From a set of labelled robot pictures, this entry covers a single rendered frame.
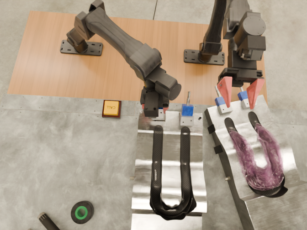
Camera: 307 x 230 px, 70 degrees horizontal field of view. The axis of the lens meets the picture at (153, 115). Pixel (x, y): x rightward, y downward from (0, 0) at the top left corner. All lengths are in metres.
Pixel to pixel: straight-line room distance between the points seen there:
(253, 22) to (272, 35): 1.84
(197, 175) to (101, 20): 0.62
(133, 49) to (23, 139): 0.66
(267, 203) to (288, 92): 1.46
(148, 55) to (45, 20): 0.79
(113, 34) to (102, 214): 0.67
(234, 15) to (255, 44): 0.16
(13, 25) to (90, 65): 1.51
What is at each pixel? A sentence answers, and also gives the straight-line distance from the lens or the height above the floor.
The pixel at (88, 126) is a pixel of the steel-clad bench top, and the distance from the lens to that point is 1.00.
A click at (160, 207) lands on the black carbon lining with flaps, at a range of 0.88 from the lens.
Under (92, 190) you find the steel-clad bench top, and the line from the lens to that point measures 0.97.
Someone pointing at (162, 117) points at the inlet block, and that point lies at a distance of 0.83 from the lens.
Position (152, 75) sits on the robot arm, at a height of 1.15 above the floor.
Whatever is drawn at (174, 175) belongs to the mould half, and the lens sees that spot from 0.85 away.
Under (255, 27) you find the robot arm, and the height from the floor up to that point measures 1.30.
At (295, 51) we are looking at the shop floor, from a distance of 2.49.
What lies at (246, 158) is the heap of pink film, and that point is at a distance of 0.90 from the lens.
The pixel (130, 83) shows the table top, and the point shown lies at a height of 0.80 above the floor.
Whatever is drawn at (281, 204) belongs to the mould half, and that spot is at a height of 0.91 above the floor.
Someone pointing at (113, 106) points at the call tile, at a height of 0.84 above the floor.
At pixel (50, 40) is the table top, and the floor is 0.80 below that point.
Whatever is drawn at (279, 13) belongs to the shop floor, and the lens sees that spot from 2.67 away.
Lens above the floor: 1.74
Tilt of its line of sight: 74 degrees down
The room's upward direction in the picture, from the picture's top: 6 degrees clockwise
